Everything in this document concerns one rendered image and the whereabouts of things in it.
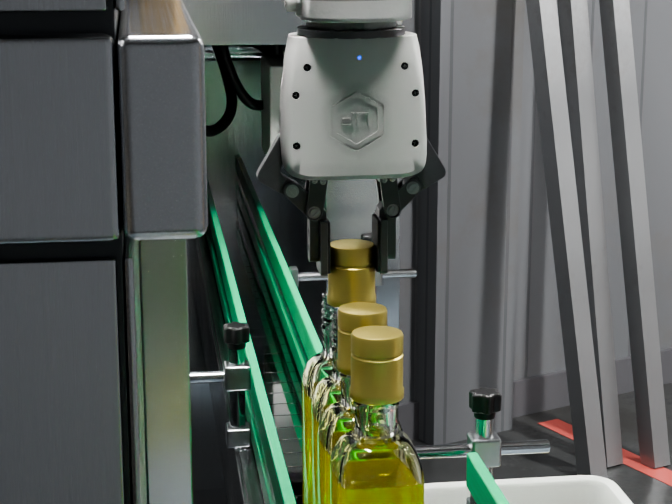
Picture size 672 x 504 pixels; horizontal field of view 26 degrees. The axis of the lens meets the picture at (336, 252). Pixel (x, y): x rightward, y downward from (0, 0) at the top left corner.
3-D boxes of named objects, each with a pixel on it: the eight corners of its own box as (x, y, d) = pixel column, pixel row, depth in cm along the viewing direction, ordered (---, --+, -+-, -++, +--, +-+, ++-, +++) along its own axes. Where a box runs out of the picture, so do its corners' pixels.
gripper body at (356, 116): (282, 18, 97) (284, 185, 99) (433, 16, 98) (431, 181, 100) (273, 10, 104) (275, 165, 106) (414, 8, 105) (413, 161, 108)
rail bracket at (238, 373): (185, 442, 154) (181, 321, 151) (249, 439, 155) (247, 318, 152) (186, 456, 150) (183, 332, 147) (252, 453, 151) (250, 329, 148)
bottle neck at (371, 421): (350, 424, 97) (350, 355, 96) (394, 422, 97) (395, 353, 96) (357, 440, 94) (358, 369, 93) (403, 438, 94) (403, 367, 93)
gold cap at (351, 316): (333, 362, 102) (333, 301, 101) (383, 359, 103) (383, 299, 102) (340, 377, 99) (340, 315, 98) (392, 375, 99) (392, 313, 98)
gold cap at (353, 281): (324, 296, 107) (324, 238, 106) (372, 295, 108) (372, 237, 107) (330, 309, 104) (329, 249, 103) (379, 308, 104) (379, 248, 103)
